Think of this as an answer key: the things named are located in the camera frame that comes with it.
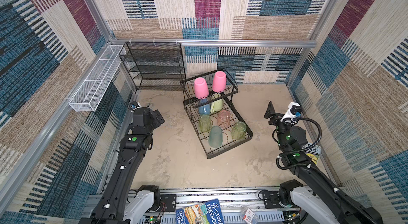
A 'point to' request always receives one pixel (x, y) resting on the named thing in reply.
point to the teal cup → (215, 136)
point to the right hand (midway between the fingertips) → (279, 106)
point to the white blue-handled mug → (205, 109)
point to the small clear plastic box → (248, 216)
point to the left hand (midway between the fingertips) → (150, 116)
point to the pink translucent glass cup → (223, 118)
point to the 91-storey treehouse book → (209, 212)
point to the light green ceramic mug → (216, 105)
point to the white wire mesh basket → (88, 95)
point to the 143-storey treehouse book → (314, 152)
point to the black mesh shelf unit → (154, 66)
